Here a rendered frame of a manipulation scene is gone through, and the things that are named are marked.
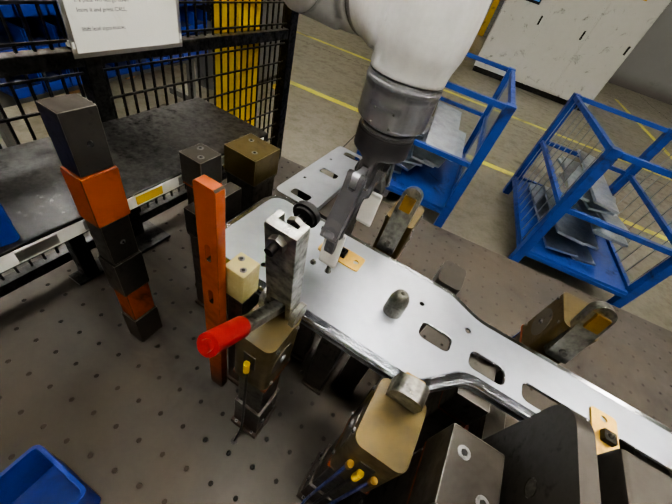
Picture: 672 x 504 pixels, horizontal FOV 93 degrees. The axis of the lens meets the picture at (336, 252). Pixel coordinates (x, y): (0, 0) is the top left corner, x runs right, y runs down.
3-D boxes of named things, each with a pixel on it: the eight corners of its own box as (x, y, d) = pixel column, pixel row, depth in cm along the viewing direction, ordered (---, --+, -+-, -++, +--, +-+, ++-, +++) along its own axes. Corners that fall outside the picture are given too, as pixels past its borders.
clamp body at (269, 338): (277, 409, 66) (307, 317, 41) (245, 456, 59) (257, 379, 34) (252, 390, 67) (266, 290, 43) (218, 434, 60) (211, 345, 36)
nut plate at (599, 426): (589, 405, 48) (595, 402, 48) (614, 420, 48) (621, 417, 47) (592, 459, 43) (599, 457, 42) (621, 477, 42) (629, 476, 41)
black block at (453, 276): (414, 333, 87) (471, 263, 67) (402, 361, 80) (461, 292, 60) (397, 323, 88) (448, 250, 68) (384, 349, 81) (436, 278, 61)
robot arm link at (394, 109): (355, 65, 34) (342, 119, 39) (432, 99, 33) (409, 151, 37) (387, 56, 41) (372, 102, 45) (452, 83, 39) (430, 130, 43)
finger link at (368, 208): (366, 189, 55) (368, 187, 56) (355, 219, 60) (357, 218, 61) (381, 197, 55) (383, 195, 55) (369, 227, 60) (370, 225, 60)
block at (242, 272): (249, 373, 69) (261, 263, 44) (238, 387, 67) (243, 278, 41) (236, 364, 70) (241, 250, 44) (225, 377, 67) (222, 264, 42)
